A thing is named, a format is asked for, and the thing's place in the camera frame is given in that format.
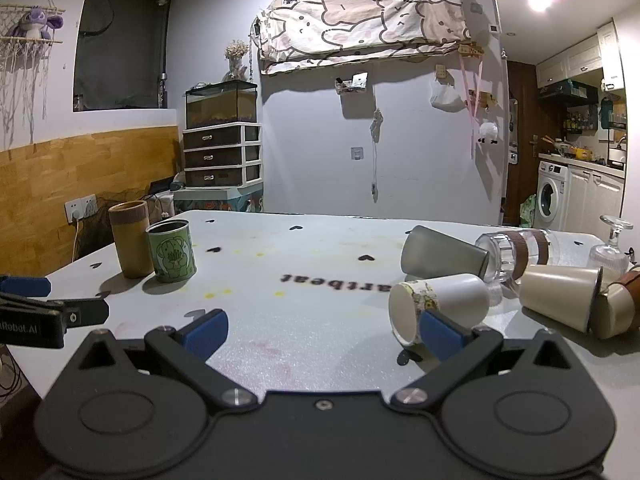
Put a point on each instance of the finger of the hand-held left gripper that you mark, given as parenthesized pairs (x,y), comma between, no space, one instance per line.
(85,312)
(27,286)

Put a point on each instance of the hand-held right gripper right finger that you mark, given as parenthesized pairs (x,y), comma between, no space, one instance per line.
(439,334)

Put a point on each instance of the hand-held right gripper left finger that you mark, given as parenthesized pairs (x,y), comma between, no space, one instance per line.
(206,332)

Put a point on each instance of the white printed paper cup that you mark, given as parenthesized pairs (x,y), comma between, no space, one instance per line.
(450,302)

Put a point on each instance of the grey metal cup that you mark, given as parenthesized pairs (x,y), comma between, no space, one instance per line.
(440,257)

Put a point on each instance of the brown bamboo cup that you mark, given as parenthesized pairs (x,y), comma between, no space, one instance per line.
(130,245)

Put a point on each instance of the green printed tin cup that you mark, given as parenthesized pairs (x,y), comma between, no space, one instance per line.
(171,255)

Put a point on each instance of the clear glass cup brown bands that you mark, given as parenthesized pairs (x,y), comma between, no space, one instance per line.
(515,255)

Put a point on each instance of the cream plain cup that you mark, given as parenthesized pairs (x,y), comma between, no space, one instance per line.
(560,295)

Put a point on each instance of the cream cup brown band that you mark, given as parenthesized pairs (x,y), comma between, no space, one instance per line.
(617,307)

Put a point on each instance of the teal printed cabinet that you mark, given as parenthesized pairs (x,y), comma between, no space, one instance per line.
(220,200)

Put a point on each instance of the green bag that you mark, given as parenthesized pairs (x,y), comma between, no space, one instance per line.
(527,211)

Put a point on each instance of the white plastic drawer unit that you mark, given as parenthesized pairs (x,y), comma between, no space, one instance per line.
(222,155)

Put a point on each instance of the white washing machine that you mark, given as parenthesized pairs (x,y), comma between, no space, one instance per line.
(552,195)

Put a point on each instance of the clear wine glass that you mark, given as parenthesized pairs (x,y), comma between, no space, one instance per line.
(610,255)

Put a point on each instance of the dark wooden door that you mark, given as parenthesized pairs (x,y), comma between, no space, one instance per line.
(522,145)

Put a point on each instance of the white plush sheep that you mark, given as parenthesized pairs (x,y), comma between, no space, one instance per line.
(487,132)

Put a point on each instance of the white kitchen counter cabinet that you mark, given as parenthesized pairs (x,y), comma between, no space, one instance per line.
(597,197)

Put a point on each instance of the pink ribbon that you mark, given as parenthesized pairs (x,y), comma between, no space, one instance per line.
(472,110)

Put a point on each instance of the glass fish tank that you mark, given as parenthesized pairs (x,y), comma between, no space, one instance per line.
(220,105)

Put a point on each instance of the white hanging bag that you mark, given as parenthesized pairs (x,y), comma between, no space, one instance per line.
(445,96)

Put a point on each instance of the dark window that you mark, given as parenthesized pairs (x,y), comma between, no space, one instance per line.
(120,42)

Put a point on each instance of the purple plush toy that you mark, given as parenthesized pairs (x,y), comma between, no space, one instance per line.
(36,22)

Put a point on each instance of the dried flower vase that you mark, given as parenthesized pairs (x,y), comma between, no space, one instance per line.
(235,60)

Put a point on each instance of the printed cartoon cloth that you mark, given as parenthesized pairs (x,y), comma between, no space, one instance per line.
(360,25)

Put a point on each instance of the ceiling lamp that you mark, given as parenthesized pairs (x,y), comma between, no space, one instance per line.
(540,0)

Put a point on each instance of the white wall socket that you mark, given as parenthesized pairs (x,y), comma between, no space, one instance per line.
(90,205)
(73,209)

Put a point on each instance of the white macrame wall hanger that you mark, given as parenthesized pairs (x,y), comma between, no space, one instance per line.
(20,60)

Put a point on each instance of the small wall shelf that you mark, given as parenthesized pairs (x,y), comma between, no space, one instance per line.
(351,84)

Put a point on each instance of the white kitchen wall cabinets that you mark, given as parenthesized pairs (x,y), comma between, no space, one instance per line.
(575,60)

